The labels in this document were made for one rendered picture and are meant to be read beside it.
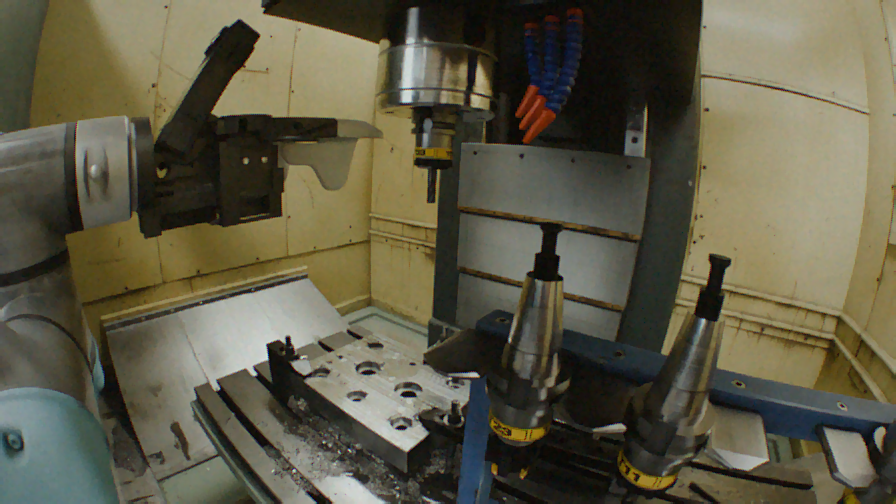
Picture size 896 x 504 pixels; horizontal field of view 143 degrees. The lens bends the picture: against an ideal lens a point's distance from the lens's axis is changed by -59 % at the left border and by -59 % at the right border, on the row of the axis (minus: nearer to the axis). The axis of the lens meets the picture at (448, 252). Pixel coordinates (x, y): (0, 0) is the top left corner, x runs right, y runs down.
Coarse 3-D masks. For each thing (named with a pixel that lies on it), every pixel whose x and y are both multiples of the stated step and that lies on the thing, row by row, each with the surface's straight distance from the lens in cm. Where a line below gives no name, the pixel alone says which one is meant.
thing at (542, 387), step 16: (496, 352) 28; (496, 368) 26; (496, 384) 26; (512, 384) 26; (528, 384) 25; (544, 384) 25; (560, 384) 25; (496, 400) 26; (512, 400) 26; (528, 400) 26; (544, 400) 26
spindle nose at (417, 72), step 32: (384, 32) 47; (416, 32) 43; (448, 32) 42; (480, 32) 44; (384, 64) 45; (416, 64) 42; (448, 64) 41; (480, 64) 43; (384, 96) 44; (416, 96) 41; (448, 96) 41; (480, 96) 43
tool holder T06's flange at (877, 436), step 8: (880, 432) 37; (872, 440) 35; (880, 440) 36; (872, 448) 35; (880, 448) 34; (872, 456) 35; (880, 456) 34; (888, 456) 34; (880, 464) 34; (888, 464) 34; (880, 472) 35; (888, 472) 34; (880, 480) 35; (888, 480) 35; (872, 488) 35; (880, 488) 35; (888, 488) 35; (880, 496) 35; (888, 496) 35
